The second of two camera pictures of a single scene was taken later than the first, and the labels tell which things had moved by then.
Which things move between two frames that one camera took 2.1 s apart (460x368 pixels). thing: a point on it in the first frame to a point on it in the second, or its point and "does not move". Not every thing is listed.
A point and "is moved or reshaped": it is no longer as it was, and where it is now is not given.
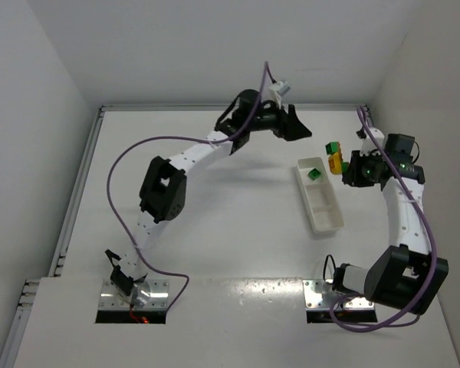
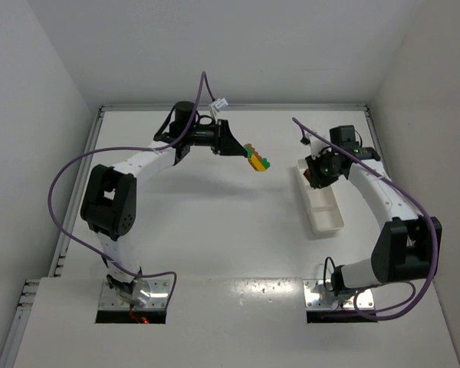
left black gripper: (286, 123) to (219, 137)
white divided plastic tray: (318, 196) does not move
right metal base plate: (319, 294) does not move
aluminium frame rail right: (369, 113) does not move
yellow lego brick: (336, 163) is moved or reshaped
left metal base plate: (151, 294) does not move
